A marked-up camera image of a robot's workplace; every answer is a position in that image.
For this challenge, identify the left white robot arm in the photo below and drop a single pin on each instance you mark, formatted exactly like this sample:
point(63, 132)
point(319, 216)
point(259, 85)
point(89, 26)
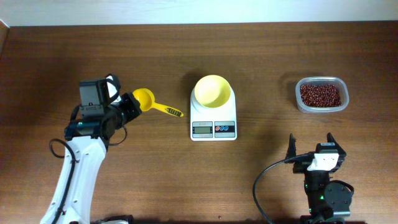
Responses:
point(84, 154)

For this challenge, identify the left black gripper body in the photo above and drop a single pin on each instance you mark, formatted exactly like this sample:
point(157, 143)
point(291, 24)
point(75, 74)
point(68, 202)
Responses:
point(115, 114)

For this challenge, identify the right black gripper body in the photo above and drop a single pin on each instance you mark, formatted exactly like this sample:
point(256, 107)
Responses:
point(303, 166)

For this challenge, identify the pale yellow plastic bowl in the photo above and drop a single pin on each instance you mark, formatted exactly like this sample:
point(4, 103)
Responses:
point(212, 91)

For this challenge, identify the clear plastic food container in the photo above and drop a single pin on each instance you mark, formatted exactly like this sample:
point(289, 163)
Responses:
point(322, 81)

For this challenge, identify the yellow measuring scoop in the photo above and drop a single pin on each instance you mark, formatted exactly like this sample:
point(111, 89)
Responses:
point(147, 102)

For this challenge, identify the red beans in container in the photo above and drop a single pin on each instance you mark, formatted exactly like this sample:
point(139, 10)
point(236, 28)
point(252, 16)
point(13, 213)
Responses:
point(320, 96)

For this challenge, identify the white digital kitchen scale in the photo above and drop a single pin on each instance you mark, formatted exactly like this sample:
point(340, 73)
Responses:
point(213, 124)

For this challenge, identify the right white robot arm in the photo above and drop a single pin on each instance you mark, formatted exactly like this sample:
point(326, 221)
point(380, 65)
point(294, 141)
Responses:
point(328, 200)

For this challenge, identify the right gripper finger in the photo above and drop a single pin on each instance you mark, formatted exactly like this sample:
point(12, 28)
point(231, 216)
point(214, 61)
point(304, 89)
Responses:
point(330, 139)
point(291, 150)

